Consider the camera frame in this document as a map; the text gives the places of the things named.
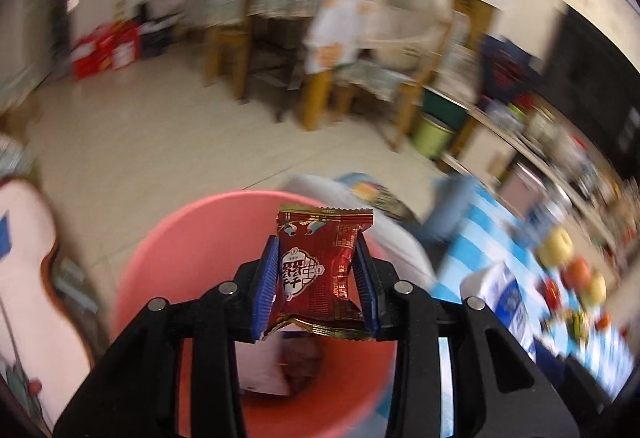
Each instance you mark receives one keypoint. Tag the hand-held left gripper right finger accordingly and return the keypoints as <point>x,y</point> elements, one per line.
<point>367,288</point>

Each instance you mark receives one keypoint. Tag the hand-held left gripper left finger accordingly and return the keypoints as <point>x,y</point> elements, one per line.
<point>265,288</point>

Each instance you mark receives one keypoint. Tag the dark red snack packet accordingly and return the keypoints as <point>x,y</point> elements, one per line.
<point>320,268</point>

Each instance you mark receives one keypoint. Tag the pink plastic bucket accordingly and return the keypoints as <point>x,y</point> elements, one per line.
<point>200,238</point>

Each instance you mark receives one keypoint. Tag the white wrapper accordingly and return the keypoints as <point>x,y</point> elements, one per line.
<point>260,368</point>

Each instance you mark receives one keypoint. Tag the printed floor mat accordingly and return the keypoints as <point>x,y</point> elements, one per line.
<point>380,195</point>

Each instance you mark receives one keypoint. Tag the blue denim cloth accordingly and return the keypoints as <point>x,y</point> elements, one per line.
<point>447,210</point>

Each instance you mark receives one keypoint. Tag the light green waste bin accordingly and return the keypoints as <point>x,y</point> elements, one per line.
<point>432,137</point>

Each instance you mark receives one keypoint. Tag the small red black wrapper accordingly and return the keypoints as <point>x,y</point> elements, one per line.
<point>552,294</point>

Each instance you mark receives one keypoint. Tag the white television cabinet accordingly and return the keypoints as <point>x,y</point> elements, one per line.
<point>500,158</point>

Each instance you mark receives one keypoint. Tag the yellow apple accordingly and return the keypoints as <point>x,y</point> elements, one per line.
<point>555,246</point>
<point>593,290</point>

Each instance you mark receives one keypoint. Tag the dark green plastic tub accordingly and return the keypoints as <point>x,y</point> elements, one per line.
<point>450,108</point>

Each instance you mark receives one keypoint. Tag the wooden chair with lace cushion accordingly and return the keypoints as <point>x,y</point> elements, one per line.
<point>410,88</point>

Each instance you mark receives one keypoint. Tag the red apple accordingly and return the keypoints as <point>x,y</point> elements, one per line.
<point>576,274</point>

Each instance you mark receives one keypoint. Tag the white brown-edged board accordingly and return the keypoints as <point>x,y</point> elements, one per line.
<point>30,268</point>

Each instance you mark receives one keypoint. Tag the orange tangerine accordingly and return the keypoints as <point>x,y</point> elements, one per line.
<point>603,320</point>

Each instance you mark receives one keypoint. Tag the white orange-print tablecloth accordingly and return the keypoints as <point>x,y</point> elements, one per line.
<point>340,33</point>

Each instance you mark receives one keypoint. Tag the wooden chair with knitted cover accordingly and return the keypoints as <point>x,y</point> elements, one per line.
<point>227,33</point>

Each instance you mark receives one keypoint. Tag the dark blue flower bouquet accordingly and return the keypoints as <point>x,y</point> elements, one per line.
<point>510,68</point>

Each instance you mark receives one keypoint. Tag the beige mesh food cover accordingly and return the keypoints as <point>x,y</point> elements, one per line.
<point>410,8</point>

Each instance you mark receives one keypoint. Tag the red cardboard box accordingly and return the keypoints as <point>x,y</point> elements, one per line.
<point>105,49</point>

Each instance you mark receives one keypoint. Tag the black flat television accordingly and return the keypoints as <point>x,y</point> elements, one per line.
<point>590,68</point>

